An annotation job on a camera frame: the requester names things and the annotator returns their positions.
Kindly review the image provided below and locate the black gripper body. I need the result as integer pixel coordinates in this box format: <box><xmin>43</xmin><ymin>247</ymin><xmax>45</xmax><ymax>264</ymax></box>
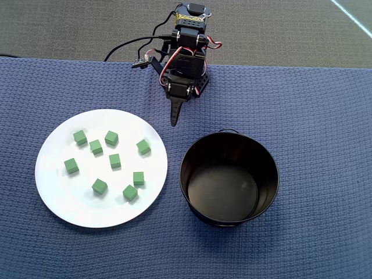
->
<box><xmin>159</xmin><ymin>48</ymin><xmax>209</xmax><ymax>99</ymax></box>

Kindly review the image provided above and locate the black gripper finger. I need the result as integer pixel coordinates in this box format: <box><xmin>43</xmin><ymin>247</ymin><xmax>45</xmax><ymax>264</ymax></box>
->
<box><xmin>170</xmin><ymin>98</ymin><xmax>178</xmax><ymax>127</ymax></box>
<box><xmin>174</xmin><ymin>98</ymin><xmax>187</xmax><ymax>127</ymax></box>

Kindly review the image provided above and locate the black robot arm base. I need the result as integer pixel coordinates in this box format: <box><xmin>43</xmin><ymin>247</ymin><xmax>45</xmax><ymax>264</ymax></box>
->
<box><xmin>191</xmin><ymin>69</ymin><xmax>210</xmax><ymax>99</ymax></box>

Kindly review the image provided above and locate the white round plate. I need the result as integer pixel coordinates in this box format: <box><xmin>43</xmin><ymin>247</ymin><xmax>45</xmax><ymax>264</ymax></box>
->
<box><xmin>34</xmin><ymin>109</ymin><xmax>169</xmax><ymax>229</ymax></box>

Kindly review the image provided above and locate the black metal bucket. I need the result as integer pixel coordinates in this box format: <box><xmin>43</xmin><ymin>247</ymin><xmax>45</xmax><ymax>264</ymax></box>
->
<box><xmin>178</xmin><ymin>128</ymin><xmax>280</xmax><ymax>228</ymax></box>

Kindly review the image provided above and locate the blue woven table cloth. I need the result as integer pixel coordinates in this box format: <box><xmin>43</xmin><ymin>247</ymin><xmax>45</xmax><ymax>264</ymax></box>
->
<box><xmin>0</xmin><ymin>56</ymin><xmax>372</xmax><ymax>279</ymax></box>

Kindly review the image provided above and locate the white floor tape line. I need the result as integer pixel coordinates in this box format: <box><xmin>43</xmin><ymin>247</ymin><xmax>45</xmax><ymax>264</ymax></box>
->
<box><xmin>330</xmin><ymin>0</ymin><xmax>372</xmax><ymax>35</ymax></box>

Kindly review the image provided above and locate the red white servo wire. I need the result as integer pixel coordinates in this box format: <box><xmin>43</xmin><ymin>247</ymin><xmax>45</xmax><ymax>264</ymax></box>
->
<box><xmin>190</xmin><ymin>74</ymin><xmax>203</xmax><ymax>98</ymax></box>
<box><xmin>203</xmin><ymin>35</ymin><xmax>223</xmax><ymax>51</ymax></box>
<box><xmin>159</xmin><ymin>46</ymin><xmax>196</xmax><ymax>87</ymax></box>

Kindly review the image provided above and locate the black base cable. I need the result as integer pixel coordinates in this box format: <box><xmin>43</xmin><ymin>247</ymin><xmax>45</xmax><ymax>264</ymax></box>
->
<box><xmin>103</xmin><ymin>34</ymin><xmax>175</xmax><ymax>62</ymax></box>

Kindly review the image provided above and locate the black wrist camera board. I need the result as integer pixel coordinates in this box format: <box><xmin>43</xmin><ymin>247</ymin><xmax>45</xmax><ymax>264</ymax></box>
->
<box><xmin>131</xmin><ymin>56</ymin><xmax>152</xmax><ymax>70</ymax></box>

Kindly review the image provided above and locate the black camera cable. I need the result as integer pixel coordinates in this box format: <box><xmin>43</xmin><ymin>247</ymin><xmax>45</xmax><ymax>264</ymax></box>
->
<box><xmin>136</xmin><ymin>11</ymin><xmax>178</xmax><ymax>60</ymax></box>

